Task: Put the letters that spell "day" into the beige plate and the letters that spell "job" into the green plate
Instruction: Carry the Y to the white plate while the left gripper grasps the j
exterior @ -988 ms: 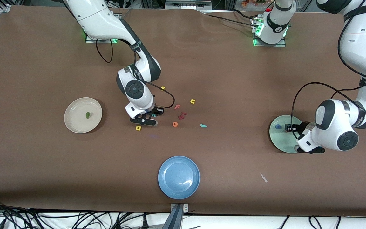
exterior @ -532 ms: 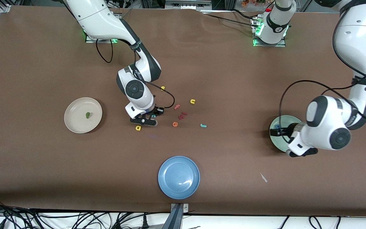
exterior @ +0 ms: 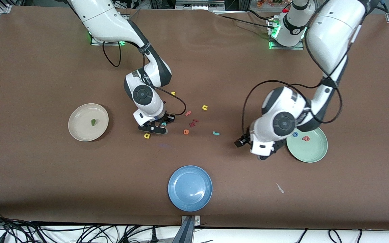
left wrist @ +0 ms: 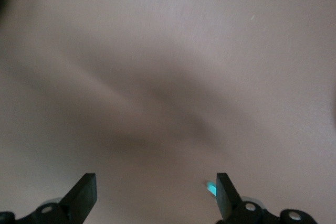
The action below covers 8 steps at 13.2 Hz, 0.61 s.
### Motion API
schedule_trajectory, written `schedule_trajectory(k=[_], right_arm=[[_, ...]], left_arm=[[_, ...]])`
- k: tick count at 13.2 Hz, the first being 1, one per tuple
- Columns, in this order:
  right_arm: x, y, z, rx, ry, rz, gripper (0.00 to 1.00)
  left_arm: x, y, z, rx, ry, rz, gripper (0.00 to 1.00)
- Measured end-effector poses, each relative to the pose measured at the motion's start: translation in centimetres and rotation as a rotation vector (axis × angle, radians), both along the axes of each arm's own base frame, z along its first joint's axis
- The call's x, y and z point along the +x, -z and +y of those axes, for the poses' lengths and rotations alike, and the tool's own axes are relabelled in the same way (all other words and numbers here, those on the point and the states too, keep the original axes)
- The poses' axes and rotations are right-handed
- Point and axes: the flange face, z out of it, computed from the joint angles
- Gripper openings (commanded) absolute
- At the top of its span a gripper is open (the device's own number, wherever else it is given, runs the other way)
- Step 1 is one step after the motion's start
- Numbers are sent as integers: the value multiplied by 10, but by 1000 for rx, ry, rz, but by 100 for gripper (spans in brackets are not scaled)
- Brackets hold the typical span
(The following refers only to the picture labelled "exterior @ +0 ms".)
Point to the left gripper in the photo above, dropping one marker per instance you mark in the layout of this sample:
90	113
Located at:
244	139

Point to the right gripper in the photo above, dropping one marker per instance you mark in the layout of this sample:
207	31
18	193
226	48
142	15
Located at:
167	117

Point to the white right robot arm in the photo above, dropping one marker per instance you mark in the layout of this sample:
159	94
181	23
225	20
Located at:
103	20

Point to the white tape scrap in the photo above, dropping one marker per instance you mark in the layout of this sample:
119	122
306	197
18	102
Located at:
280	188

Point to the light green plate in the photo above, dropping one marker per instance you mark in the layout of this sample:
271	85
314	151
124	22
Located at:
312	150

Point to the blue plate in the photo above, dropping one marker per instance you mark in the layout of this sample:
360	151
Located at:
189	187

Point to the beige brown plate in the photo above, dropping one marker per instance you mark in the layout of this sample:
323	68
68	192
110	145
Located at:
83	130

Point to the black power plug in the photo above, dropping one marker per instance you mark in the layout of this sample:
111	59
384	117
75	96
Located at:
154	236

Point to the grey metal box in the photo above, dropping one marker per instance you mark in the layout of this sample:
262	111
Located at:
198	4

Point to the orange artificial flowers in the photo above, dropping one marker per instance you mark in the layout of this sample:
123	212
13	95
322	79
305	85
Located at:
268	2

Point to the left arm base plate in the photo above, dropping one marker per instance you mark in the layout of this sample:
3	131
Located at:
282	48

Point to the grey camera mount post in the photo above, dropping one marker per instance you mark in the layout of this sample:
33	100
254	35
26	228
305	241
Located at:
187	233

